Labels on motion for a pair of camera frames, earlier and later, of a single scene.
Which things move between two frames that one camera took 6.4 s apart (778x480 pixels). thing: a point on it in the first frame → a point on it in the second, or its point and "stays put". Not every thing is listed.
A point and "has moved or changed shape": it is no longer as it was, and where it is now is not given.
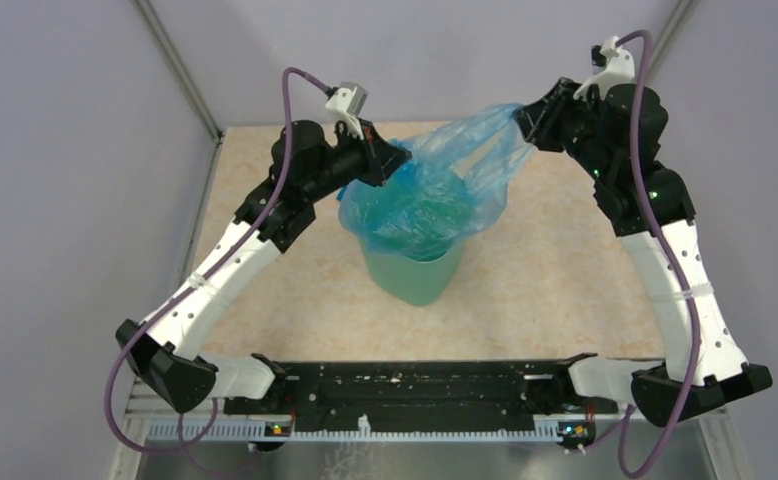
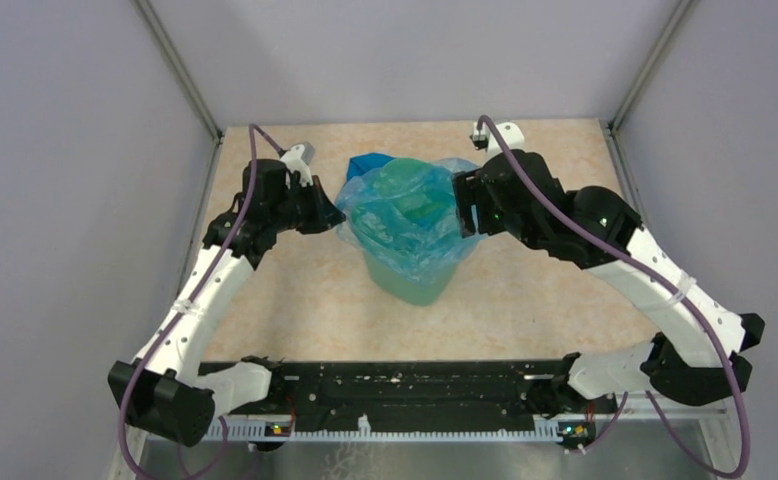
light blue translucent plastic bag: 452,186 has moved or changed shape
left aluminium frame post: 178,68 stays put
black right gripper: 537,120 → 470,191
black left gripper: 381,157 → 325,214
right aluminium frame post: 679,20 stays put
